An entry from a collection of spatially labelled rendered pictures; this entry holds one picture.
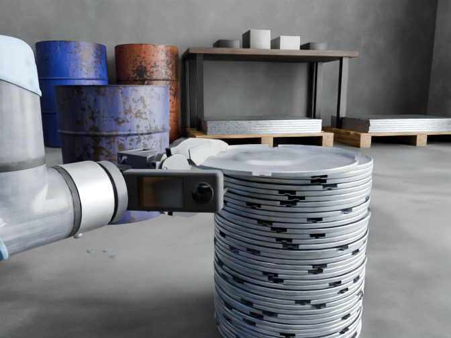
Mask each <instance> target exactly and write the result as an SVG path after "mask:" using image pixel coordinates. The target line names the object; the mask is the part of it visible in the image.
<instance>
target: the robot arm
mask: <svg viewBox="0 0 451 338"><path fill-rule="evenodd" d="M41 96H42V93H41V90H40V89H39V84H38V75H37V70H36V65H35V60H34V53H33V51H32V49H31V48H30V47H29V46H28V45H27V44H26V43H25V42H24V41H22V40H19V39H17V38H12V37H9V36H1V35H0V260H5V259H7V258H8V256H12V255H14V254H18V253H21V252H23V251H27V250H30V249H34V248H36V247H40V246H43V245H46V244H49V243H53V242H55V241H60V240H62V239H66V238H69V237H72V236H73V237H74V238H75V239H78V238H81V237H82V236H83V233H84V232H88V231H91V230H94V229H98V228H100V227H104V226H106V225H107V224H109V223H113V222H116V221H119V220H120V219H122V217H123V216H124V215H125V213H126V211H147V212H151V211H159V213H162V214H165V215H170V216H173V217H174V216H177V215H178V216H181V217H192V216H195V215H197V214H199V213H218V212H220V211H221V209H222V208H223V195H224V194H225V193H226V192H227V191H228V187H225V186H223V173H222V171H220V170H191V165H189V164H192V165H197V166H198V165H200V164H202V163H204V161H205V160H206V158H208V157H209V156H216V155H217V154H218V153H219V152H226V150H227V148H228V144H227V143H225V142H223V141H221V140H218V139H199V138H191V137H185V138H181V139H177V140H175V141H174V142H172V144H171V145H170V147H167V148H166V149H165V150H166V152H165V153H161V154H159V153H158V154H157V156H155V155H154V154H147V153H150V152H158V149H154V148H142V149H137V150H128V151H122V152H117V165H114V164H112V163H111V162H109V161H100V162H94V161H84V162H76V163H72V164H63V165H59V166H52V167H46V159H45V152H44V138H43V131H42V116H41V108H40V97H41ZM123 156H127V158H124V159H123V161H122V157H123Z"/></svg>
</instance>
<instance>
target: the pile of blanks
mask: <svg viewBox="0 0 451 338"><path fill-rule="evenodd" d="M372 167H373V163H372V165H371V166H369V167H368V168H364V169H361V170H356V171H352V172H343V173H336V174H327V175H321V176H304V177H265V176H239V175H232V174H223V186H225V187H228V191H227V192H226V193H225V194H224V195H223V208H222V209H221V211H220V212H218V213H214V216H213V220H214V237H213V246H214V260H213V265H214V267H213V269H214V273H213V280H214V303H215V324H220V325H218V326H217V329H218V331H219V332H220V334H221V336H222V337H223V338H359V334H360V330H361V314H362V297H363V294H364V275H365V265H366V261H367V257H366V242H367V237H368V226H367V225H368V220H369V218H370V214H371V212H370V207H369V206H368V205H369V202H370V195H369V193H370V189H371V186H372ZM365 258H366V259H365Z"/></svg>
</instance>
